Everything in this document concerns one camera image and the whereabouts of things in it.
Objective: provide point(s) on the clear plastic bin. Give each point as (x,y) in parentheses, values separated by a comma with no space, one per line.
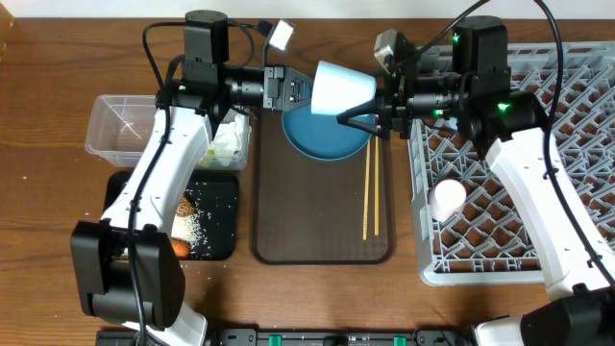
(121,125)

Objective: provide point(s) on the white tissue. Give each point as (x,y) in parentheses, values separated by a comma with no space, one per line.
(230,137)

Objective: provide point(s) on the orange carrot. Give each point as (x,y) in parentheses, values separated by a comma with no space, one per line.
(181,249)

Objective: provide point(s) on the wooden chopstick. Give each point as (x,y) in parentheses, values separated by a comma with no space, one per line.
(366,190)
(376,187)

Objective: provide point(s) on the white cooked rice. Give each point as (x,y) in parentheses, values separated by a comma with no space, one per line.
(190,230)

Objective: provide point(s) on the grey dishwasher rack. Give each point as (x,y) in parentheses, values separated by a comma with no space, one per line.
(486,243)

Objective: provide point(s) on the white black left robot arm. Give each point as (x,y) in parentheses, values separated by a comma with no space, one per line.
(126,269)

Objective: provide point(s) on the black mounting rail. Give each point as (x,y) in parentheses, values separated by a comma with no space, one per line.
(248,337)

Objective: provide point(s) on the dark blue plate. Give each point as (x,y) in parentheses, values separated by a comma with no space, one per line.
(321,137)

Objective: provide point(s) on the brown plastic serving tray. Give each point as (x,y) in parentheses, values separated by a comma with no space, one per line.
(309,212)

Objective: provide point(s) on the pink cup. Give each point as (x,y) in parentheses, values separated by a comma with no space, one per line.
(446,198)

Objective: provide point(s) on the black waste tray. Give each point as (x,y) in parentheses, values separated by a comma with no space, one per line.
(216,195)

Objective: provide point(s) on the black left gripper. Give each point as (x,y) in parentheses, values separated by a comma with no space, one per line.
(274,87)

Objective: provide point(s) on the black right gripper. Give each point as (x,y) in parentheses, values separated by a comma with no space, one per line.
(385,111)

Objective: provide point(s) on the brown noodle clump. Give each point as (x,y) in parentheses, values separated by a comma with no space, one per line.
(186,207)

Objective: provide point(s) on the green yellow snack wrapper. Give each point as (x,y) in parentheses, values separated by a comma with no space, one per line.
(208,160)

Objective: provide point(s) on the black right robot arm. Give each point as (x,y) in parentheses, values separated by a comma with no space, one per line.
(512,132)

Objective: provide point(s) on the light blue cup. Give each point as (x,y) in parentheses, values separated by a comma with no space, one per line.
(337,89)

